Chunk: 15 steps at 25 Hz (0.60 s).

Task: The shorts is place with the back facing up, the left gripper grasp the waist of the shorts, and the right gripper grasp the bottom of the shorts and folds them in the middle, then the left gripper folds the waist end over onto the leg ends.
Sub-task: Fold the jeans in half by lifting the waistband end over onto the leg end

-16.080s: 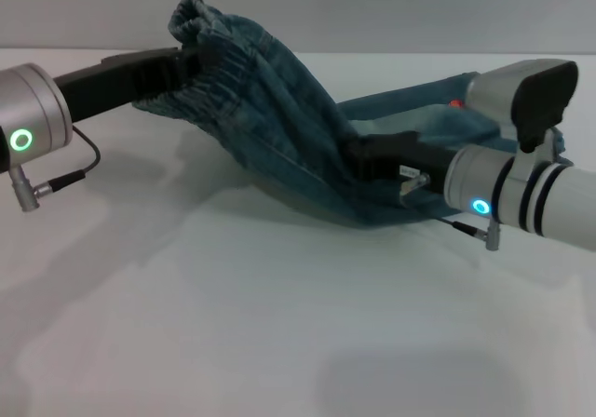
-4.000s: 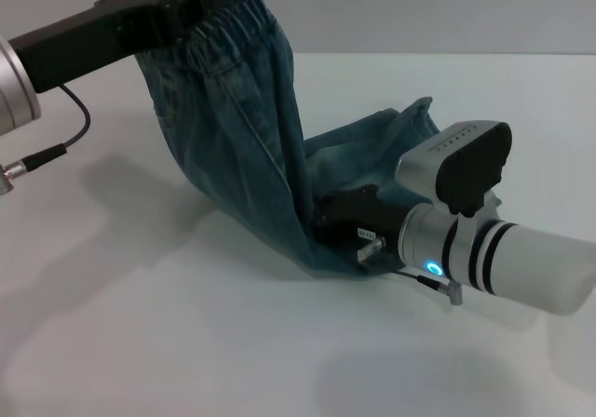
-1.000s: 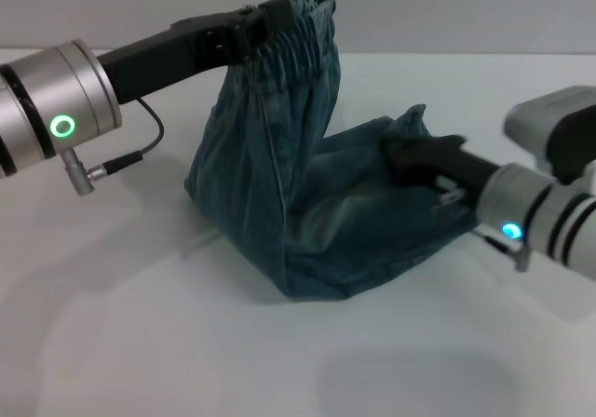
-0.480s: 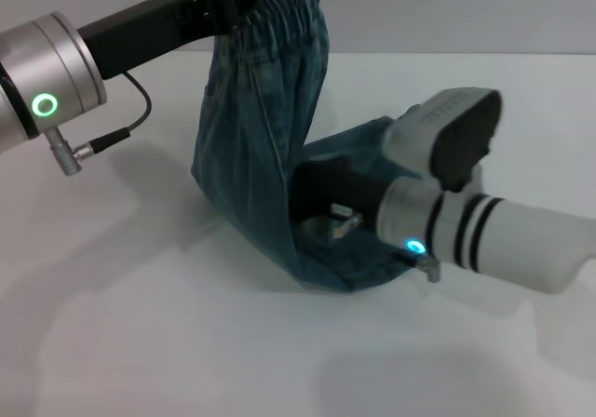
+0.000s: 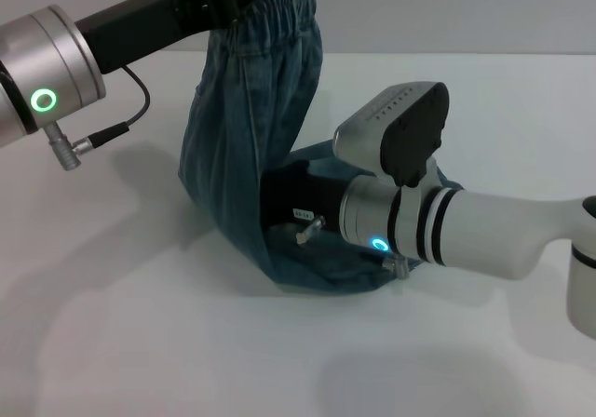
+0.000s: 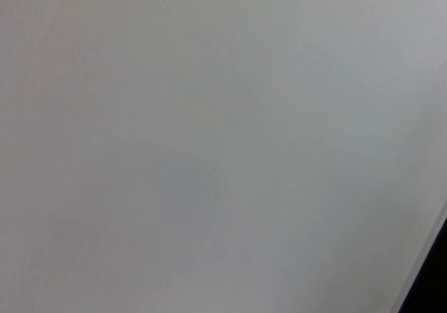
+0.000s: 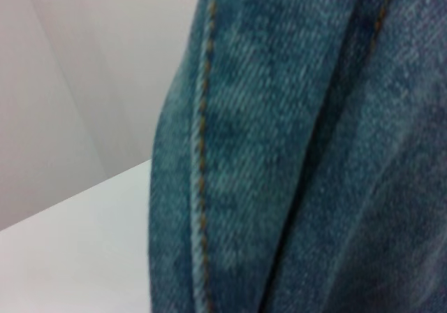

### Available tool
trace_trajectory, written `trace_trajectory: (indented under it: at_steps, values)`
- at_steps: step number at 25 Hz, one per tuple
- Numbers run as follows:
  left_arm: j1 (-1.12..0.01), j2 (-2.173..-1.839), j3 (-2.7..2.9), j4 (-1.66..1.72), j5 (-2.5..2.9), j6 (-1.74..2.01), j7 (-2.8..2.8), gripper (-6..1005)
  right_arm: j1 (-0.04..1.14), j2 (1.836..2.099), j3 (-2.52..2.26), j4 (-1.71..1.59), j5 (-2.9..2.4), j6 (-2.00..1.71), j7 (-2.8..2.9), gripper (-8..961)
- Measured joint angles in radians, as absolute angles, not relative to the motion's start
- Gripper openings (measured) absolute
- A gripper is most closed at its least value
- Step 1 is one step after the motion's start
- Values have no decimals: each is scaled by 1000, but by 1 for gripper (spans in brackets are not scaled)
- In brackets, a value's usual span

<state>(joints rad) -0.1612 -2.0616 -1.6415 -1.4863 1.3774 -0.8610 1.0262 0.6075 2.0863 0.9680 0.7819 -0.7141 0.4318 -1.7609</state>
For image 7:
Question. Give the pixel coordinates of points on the blue denim shorts with cartoon print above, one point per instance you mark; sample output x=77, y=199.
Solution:
x=297, y=152

